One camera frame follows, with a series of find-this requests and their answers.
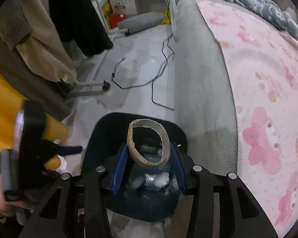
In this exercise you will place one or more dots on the crumpled white tissue ball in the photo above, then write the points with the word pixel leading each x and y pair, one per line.
pixel 161 180

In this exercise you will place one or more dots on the yellow picture book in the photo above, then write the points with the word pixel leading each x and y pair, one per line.
pixel 106 8

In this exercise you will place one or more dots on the person's left hand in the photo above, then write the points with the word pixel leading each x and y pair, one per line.
pixel 7 209

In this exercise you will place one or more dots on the grey cushion on floor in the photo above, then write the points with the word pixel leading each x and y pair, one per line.
pixel 141 22

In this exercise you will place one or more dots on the pink floral blanket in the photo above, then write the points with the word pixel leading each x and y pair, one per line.
pixel 262 65

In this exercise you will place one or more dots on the dark teal trash bin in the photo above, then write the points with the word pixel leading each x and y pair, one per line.
pixel 142 193

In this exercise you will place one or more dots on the beige hanging garment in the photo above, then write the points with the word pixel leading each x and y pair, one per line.
pixel 26 26

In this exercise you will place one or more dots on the white clothes rack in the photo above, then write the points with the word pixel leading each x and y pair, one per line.
pixel 85 88

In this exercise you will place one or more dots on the black hanging coat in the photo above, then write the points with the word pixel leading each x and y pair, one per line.
pixel 78 21

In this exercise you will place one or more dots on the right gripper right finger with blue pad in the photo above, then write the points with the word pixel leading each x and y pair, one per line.
pixel 182 164

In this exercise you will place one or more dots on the red box on floor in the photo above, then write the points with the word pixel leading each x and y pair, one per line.
pixel 114 19

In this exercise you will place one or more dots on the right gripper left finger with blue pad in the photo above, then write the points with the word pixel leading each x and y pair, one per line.
pixel 115 168

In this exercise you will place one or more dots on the yellow garment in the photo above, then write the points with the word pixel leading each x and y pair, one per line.
pixel 11 102

